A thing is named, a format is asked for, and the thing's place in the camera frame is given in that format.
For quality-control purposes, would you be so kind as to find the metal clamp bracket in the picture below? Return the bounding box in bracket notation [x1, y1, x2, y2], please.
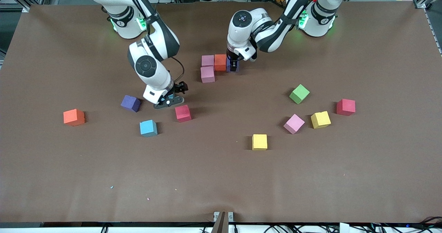
[213, 211, 234, 223]

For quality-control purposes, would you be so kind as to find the purple foam cube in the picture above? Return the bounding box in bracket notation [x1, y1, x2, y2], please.
[121, 95, 142, 113]
[226, 57, 239, 73]

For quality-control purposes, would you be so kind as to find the black right camera cable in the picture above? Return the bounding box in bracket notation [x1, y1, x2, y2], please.
[170, 56, 185, 85]

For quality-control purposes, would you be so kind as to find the orange foam cube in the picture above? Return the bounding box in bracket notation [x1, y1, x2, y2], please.
[214, 54, 227, 72]
[63, 109, 86, 127]

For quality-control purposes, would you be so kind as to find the red foam cube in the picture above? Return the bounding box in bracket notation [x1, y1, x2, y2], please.
[336, 99, 356, 117]
[175, 104, 192, 123]

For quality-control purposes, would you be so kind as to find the yellow foam cube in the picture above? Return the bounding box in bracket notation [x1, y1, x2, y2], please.
[311, 111, 332, 129]
[252, 134, 268, 151]

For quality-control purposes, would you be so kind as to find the brown mount post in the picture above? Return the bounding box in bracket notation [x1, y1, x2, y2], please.
[211, 211, 229, 233]

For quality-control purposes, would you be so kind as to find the green foam cube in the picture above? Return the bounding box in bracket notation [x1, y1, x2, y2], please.
[289, 84, 310, 105]

